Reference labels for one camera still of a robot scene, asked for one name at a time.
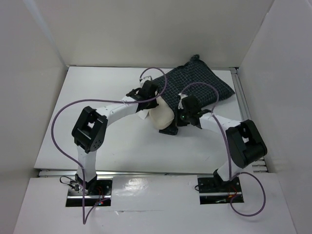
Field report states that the cream white pillow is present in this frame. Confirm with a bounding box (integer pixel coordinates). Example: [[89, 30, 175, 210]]
[[149, 97, 175, 130]]

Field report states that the dark plaid pillowcase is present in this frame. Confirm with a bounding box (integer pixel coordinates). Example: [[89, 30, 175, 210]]
[[153, 54, 236, 136]]

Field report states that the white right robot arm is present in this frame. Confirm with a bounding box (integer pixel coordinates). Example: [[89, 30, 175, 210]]
[[176, 94, 268, 191]]

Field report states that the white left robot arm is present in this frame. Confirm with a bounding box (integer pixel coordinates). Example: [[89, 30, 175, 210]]
[[72, 80, 158, 195]]

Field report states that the white pillow tag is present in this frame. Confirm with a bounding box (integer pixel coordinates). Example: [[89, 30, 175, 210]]
[[138, 110, 149, 119]]

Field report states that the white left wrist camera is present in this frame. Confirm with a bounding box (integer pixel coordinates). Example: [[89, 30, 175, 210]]
[[139, 76, 153, 87]]

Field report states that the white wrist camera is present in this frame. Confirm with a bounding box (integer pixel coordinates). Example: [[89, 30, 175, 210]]
[[139, 76, 153, 87], [177, 93, 188, 109]]

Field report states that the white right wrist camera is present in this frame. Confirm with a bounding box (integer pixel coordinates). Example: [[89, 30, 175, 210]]
[[177, 93, 188, 109]]

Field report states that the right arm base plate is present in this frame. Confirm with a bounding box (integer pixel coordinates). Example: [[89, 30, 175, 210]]
[[195, 176, 244, 205]]

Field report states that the aluminium frame rail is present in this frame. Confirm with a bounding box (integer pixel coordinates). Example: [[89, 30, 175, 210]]
[[36, 67, 269, 178]]

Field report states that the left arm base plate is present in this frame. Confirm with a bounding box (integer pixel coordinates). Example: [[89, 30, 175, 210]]
[[65, 178, 113, 207]]

